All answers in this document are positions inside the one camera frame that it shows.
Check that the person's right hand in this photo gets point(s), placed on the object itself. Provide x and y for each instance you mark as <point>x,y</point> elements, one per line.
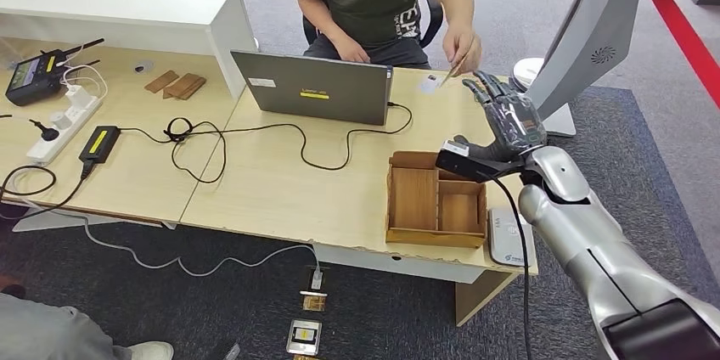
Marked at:
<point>351,49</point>

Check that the person's left hand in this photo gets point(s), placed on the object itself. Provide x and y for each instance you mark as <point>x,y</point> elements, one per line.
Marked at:
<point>461,48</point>

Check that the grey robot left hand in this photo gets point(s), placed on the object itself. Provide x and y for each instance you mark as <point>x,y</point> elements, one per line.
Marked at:
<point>232,353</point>

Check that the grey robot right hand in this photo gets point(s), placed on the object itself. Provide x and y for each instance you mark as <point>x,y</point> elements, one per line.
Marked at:
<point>514,121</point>

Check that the white ID card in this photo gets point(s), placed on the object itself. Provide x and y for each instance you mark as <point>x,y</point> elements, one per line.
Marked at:
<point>430,85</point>

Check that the person's right forearm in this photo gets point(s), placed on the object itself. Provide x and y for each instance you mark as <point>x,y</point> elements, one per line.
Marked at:
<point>323,20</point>

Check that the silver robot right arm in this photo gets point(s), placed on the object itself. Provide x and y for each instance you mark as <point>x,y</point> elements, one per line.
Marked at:
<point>579,234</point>

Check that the grey card reader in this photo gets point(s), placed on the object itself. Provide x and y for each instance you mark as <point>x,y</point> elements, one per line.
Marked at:
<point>503,239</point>

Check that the thin wooden card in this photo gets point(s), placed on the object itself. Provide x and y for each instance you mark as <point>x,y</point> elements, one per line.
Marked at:
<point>161,80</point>
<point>197,88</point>
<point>181,85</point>

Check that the bystander person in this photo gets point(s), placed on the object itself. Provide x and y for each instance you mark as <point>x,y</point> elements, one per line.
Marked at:
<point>39,329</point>

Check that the black office chair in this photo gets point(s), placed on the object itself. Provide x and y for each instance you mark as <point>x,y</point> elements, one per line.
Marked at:
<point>433,14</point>

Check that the white round base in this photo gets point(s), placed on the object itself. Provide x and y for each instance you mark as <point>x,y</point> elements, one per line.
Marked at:
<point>526,72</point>

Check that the grey laptop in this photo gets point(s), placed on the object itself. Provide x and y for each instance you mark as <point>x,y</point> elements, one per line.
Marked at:
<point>314,85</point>

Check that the silver floor socket box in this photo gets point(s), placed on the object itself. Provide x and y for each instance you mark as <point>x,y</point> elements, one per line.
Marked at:
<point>303,338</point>

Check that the open brass floor socket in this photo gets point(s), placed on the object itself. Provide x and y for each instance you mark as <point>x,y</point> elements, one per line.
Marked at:
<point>314,302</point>

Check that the white kiosk screen stand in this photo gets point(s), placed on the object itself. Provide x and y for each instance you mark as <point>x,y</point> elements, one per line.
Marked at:
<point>590,25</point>

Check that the wooden compartment organizer tray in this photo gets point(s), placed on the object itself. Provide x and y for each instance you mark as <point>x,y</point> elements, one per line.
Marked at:
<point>413,200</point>

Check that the dark grey floor rug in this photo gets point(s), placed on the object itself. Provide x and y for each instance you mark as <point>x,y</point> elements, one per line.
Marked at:
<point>394,312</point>

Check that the white desk foot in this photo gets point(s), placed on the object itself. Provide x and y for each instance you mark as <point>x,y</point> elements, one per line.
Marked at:
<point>55,221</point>

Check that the white desk shelf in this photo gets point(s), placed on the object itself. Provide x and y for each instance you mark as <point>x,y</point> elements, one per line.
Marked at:
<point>122,6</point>

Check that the black power brick yellow label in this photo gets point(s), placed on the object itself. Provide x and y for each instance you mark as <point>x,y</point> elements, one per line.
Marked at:
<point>99,143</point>

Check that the white charger adapter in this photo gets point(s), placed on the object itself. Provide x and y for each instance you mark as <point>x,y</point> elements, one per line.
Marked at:
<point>79,95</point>

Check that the white power strip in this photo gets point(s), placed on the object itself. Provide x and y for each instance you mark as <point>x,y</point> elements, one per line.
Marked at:
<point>55,136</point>

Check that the white round plug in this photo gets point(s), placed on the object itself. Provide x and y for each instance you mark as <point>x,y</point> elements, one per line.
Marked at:
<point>58,120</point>

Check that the black remote controller with antennas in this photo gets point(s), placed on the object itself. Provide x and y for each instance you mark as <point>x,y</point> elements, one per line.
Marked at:
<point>32,77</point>

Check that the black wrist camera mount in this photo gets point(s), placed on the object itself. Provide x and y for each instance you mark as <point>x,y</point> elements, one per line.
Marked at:
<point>472,166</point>

